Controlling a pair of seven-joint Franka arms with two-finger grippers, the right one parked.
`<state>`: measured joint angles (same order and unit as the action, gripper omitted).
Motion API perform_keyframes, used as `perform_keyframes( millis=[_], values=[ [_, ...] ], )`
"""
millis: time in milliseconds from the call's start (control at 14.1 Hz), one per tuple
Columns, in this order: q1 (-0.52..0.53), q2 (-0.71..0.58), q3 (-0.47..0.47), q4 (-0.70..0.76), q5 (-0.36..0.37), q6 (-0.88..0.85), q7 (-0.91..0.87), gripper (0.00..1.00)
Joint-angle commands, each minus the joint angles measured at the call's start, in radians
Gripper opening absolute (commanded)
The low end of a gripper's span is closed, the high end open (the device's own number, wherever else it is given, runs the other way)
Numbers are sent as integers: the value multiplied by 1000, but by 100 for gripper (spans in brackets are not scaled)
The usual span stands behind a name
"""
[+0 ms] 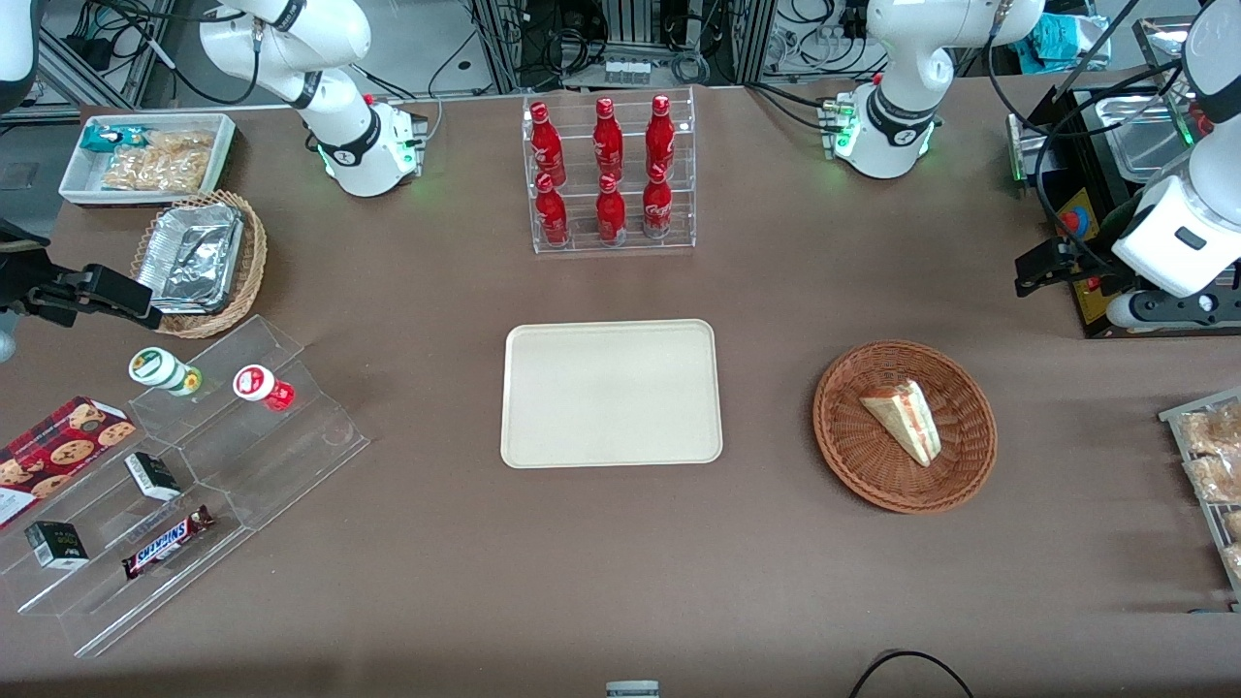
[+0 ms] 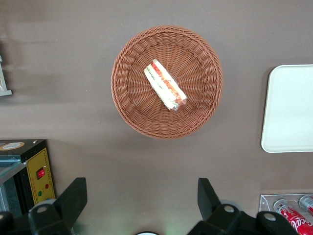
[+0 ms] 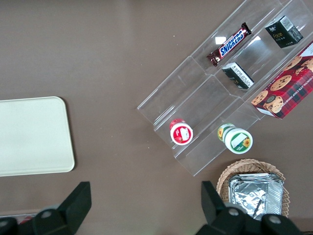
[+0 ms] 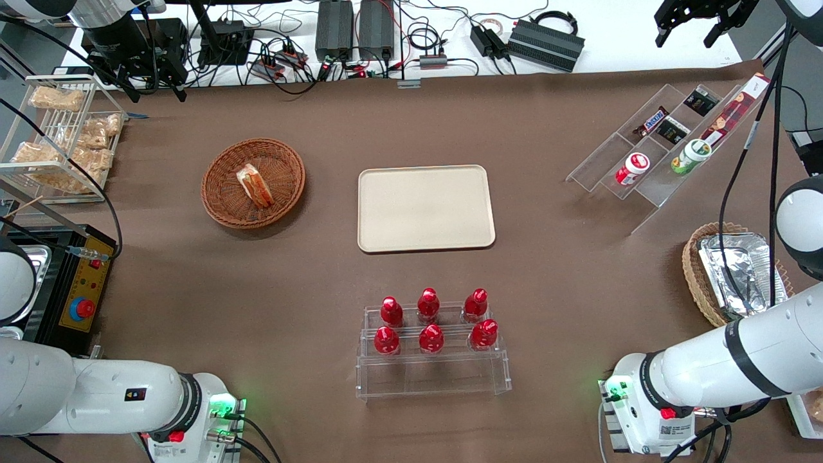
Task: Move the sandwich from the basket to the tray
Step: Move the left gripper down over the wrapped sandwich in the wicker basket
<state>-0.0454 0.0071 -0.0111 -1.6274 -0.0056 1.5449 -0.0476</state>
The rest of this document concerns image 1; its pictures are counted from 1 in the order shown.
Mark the teal plastic bag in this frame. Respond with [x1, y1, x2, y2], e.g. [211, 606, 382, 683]
[1031, 13, 1113, 76]

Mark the tray of packaged pastries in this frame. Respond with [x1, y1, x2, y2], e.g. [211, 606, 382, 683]
[1158, 387, 1241, 614]

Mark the steel tray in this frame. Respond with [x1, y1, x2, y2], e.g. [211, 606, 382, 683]
[1103, 90, 1198, 183]
[1131, 14, 1215, 76]

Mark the clear acrylic bottle rack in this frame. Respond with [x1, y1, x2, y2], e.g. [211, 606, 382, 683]
[523, 86, 697, 257]

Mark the light wicker basket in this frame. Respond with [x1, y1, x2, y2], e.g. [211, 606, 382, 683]
[130, 190, 270, 340]

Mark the red cola bottle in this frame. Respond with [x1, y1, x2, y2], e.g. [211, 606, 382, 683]
[646, 94, 677, 180]
[529, 101, 567, 187]
[595, 174, 628, 245]
[535, 173, 571, 247]
[642, 165, 674, 240]
[592, 97, 625, 182]

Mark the black appliance box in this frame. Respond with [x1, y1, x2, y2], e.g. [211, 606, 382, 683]
[1008, 85, 1241, 341]

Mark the round brown wicker basket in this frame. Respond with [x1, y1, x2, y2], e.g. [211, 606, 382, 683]
[812, 339, 999, 514]

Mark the cream rectangular tray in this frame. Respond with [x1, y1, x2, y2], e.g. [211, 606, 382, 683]
[500, 319, 724, 469]

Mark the small black box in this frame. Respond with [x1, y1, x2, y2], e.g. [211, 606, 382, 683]
[124, 452, 183, 503]
[24, 521, 91, 571]

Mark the white rectangular plastic bin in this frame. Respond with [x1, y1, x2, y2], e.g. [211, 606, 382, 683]
[58, 112, 238, 207]

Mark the black cable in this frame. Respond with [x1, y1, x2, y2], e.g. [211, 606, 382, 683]
[847, 649, 976, 698]

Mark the aluminium foil tray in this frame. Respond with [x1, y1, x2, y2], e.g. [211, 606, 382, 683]
[135, 202, 246, 317]

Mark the Snickers chocolate bar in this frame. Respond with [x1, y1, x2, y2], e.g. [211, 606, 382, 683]
[120, 504, 216, 582]

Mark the red chocolate chip cookie box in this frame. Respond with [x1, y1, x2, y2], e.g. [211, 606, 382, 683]
[0, 396, 139, 532]

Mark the clear acrylic stepped stand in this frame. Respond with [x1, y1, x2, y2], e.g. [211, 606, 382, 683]
[0, 314, 372, 660]

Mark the triangle sandwich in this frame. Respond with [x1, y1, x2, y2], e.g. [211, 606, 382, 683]
[859, 379, 943, 468]

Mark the red-lidded yogurt cup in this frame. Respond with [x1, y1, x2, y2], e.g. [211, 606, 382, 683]
[233, 364, 297, 413]

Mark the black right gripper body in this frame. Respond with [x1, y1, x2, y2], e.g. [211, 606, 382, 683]
[0, 218, 51, 317]

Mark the teal snack packet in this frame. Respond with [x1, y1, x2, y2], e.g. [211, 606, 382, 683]
[80, 123, 157, 155]

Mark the clear bag of crackers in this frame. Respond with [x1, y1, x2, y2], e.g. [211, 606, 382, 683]
[143, 128, 217, 158]
[100, 145, 211, 194]

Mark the green-lidded yogurt cup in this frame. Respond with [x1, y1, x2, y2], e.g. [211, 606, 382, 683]
[128, 346, 205, 398]

